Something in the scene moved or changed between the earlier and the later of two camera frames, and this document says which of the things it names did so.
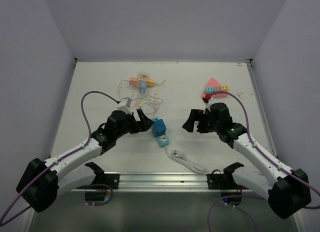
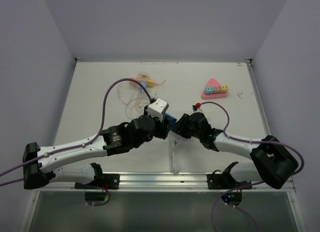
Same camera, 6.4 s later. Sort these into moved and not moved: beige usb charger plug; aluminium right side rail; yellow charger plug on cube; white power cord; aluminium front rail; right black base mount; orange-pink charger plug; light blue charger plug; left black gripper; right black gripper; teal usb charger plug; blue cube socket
Moved: white power cord; right black gripper; blue cube socket; left black gripper
Not moved: aluminium front rail; right black base mount; teal usb charger plug; orange-pink charger plug; aluminium right side rail; light blue charger plug; beige usb charger plug; yellow charger plug on cube
